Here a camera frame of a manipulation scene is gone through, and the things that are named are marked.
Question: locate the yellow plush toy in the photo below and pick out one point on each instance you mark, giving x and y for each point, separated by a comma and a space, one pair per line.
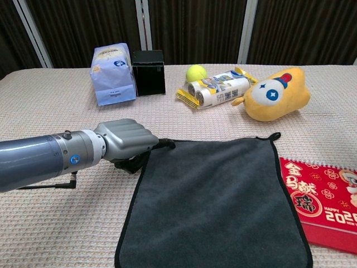
279, 103

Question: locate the pack of trash bag rolls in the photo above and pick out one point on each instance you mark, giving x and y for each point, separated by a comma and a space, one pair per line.
223, 89

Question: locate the red desk calendar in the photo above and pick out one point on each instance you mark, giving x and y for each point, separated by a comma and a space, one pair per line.
329, 223

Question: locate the white metal partition post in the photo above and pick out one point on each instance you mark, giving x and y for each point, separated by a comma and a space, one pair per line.
33, 33
143, 25
247, 30

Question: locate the light blue paper bag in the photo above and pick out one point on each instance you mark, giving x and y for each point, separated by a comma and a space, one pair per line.
113, 81

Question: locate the black square box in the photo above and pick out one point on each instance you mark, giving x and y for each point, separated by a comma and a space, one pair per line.
149, 75

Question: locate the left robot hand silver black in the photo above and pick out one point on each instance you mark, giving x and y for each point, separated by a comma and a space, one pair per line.
125, 136

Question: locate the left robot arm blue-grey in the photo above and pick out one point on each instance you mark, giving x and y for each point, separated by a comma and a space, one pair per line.
33, 159

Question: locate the black and pink cloth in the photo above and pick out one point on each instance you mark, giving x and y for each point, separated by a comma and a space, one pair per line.
212, 201

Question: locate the yellow tennis ball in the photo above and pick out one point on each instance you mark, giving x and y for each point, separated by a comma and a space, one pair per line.
196, 73

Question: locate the beige woven tablecloth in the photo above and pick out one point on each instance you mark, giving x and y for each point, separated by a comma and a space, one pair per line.
55, 229

